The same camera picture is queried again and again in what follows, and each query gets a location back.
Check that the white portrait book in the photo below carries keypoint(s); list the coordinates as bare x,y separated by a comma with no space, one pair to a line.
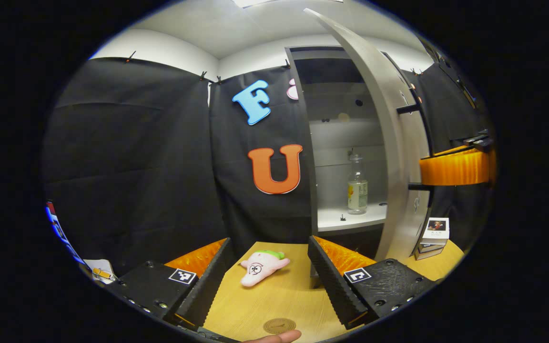
435,231

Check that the dark thin book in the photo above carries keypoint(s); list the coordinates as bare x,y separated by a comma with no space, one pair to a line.
431,247

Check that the small yellow object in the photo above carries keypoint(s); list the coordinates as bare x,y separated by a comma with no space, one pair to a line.
102,273

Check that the white paper sheet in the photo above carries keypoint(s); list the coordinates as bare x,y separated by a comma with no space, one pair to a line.
100,264

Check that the red white blue sign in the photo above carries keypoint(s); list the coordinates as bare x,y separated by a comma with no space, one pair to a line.
60,233

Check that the grey cabinet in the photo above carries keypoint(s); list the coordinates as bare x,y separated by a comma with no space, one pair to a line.
341,133

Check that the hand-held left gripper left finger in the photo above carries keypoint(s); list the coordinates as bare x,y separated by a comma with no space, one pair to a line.
203,286

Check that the round brown coaster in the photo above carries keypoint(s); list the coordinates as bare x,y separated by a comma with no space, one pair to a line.
279,326

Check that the pink plush toy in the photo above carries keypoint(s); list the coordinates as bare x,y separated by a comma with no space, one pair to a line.
258,271

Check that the black backdrop cloth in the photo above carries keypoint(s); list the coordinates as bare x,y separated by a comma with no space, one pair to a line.
136,166

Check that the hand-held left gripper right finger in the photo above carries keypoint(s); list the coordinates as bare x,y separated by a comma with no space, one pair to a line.
334,286

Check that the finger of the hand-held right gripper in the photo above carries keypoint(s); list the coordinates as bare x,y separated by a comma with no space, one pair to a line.
453,167

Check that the clear plastic bottle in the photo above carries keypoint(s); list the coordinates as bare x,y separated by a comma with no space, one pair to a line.
357,190

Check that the grey book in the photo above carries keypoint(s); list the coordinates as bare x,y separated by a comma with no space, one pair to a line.
427,255

